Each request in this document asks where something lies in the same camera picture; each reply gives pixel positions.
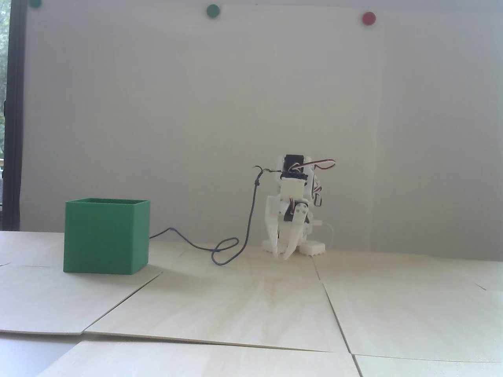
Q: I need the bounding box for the light plywood sheet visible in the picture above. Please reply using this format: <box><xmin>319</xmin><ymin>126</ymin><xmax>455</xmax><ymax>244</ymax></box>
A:
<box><xmin>313</xmin><ymin>253</ymin><xmax>503</xmax><ymax>362</ymax></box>
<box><xmin>84</xmin><ymin>242</ymin><xmax>351</xmax><ymax>353</ymax></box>
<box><xmin>353</xmin><ymin>354</ymin><xmax>503</xmax><ymax>377</ymax></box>
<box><xmin>0</xmin><ymin>231</ymin><xmax>162</xmax><ymax>335</ymax></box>
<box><xmin>36</xmin><ymin>340</ymin><xmax>363</xmax><ymax>377</ymax></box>

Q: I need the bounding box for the black wrist camera board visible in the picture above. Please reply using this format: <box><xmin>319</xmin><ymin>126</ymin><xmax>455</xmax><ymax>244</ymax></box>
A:
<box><xmin>271</xmin><ymin>169</ymin><xmax>309</xmax><ymax>181</ymax></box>

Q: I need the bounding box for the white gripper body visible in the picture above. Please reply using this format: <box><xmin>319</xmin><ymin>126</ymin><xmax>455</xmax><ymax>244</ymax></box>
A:
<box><xmin>279</xmin><ymin>178</ymin><xmax>308</xmax><ymax>223</ymax></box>

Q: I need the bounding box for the white backdrop board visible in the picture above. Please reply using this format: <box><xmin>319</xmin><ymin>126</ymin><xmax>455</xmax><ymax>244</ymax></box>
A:
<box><xmin>24</xmin><ymin>3</ymin><xmax>503</xmax><ymax>260</ymax></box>

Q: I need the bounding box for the dark window frame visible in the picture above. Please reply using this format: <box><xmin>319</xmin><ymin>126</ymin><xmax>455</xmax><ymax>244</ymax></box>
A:
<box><xmin>8</xmin><ymin>0</ymin><xmax>28</xmax><ymax>231</ymax></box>

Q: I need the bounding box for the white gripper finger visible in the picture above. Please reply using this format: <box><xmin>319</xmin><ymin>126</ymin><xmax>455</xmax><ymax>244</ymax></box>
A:
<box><xmin>266</xmin><ymin>195</ymin><xmax>283</xmax><ymax>258</ymax></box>
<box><xmin>283</xmin><ymin>201</ymin><xmax>311</xmax><ymax>261</ymax></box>

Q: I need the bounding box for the green open box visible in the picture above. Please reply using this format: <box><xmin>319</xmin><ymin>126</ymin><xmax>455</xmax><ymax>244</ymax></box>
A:
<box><xmin>64</xmin><ymin>198</ymin><xmax>151</xmax><ymax>275</ymax></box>

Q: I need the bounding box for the white power cable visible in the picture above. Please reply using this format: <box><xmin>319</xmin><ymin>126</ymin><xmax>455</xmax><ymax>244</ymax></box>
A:
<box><xmin>318</xmin><ymin>221</ymin><xmax>334</xmax><ymax>249</ymax></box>

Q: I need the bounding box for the dark camera cable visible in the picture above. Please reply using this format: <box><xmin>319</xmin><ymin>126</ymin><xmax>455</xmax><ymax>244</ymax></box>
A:
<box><xmin>149</xmin><ymin>166</ymin><xmax>283</xmax><ymax>265</ymax></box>

